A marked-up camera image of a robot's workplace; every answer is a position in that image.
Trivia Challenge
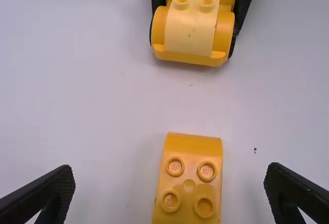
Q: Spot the yellow toy brick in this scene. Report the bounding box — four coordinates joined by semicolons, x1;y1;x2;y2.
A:
153;130;224;224

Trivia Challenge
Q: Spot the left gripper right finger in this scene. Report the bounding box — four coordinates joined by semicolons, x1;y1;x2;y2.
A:
263;162;329;224

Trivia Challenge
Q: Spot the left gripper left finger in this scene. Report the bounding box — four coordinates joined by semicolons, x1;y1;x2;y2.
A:
0;164;76;224

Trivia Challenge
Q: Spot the yellow toy car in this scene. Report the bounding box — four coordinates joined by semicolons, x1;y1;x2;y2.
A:
149;0;239;68

